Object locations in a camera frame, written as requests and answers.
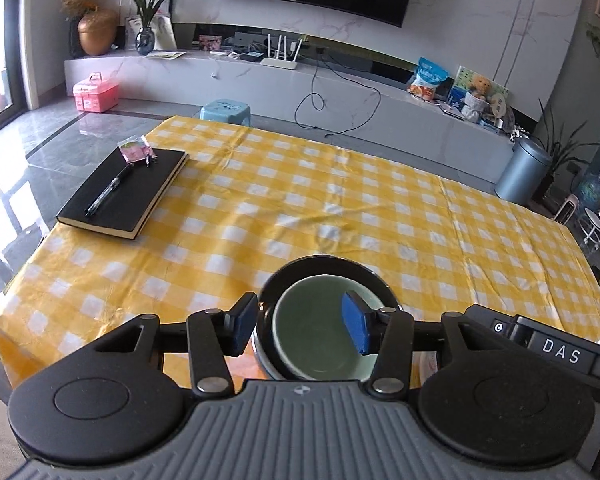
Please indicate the white woven basket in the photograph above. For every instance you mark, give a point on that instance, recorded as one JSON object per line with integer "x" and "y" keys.
{"x": 472, "y": 107}

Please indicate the blue glass vase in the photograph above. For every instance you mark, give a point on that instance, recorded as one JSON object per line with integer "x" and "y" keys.
{"x": 145, "y": 42}

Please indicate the white round stand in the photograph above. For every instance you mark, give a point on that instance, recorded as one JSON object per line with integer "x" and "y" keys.
{"x": 594, "y": 227}

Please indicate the loose papers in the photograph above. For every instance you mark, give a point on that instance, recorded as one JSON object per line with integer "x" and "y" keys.
{"x": 165, "y": 54}

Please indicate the brown teddy bear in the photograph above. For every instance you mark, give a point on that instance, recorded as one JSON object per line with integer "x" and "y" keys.
{"x": 480, "y": 85}

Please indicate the blue water bottle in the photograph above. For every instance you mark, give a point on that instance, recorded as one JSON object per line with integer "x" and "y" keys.
{"x": 592, "y": 192}

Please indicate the yellow checkered tablecloth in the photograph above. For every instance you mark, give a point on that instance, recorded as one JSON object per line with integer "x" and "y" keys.
{"x": 330, "y": 200}

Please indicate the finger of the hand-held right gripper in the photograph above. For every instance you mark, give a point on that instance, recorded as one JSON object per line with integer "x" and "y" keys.
{"x": 480, "y": 320}

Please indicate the small white appliance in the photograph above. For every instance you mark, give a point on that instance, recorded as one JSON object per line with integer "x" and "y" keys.
{"x": 566, "y": 210}

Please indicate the white marble TV cabinet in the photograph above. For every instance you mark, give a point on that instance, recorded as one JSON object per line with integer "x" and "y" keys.
{"x": 280, "y": 90}

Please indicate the white router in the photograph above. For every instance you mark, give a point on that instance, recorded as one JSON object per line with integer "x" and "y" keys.
{"x": 280, "y": 64}

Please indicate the black media box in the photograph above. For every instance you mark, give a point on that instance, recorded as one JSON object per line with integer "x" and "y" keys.
{"x": 250, "y": 45}

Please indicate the pink storage box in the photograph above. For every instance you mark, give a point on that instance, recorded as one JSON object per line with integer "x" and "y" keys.
{"x": 95, "y": 95}

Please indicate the potted floor plant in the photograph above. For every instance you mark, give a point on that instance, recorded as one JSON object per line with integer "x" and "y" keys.
{"x": 560, "y": 150}

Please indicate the grey trash bin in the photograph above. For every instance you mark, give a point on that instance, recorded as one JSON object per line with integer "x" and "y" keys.
{"x": 522, "y": 170}

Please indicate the pink plastic packet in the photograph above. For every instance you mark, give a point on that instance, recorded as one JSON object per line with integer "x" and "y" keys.
{"x": 135, "y": 150}

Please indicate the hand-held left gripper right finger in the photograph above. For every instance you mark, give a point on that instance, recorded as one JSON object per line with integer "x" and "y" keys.
{"x": 357, "y": 322}

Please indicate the light blue plastic stool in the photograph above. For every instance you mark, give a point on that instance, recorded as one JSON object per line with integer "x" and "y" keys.
{"x": 225, "y": 109}

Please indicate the black bowl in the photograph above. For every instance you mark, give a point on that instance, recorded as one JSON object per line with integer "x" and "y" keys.
{"x": 330, "y": 265}

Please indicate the blue snack bag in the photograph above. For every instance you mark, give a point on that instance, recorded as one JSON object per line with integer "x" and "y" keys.
{"x": 427, "y": 80}

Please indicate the green printed card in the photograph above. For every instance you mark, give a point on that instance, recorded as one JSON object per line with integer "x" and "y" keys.
{"x": 462, "y": 80}

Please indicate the black notebook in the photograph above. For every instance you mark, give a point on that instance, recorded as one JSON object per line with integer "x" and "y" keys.
{"x": 130, "y": 195}

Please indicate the gold round vase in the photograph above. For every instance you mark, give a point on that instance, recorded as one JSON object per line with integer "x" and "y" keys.
{"x": 97, "y": 32}

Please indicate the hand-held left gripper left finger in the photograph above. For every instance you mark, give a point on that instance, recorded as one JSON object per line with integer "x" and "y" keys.
{"x": 245, "y": 325}

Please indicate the black pen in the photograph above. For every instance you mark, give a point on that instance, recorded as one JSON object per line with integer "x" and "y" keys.
{"x": 107, "y": 191}

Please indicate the pink tissue box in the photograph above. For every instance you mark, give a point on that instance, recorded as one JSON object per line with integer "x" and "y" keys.
{"x": 210, "y": 42}

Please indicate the white portrait picture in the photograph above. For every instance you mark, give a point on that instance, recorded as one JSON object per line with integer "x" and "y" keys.
{"x": 165, "y": 27}

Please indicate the green ceramic bowl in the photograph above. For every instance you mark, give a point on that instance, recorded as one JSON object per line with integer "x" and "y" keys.
{"x": 310, "y": 330}

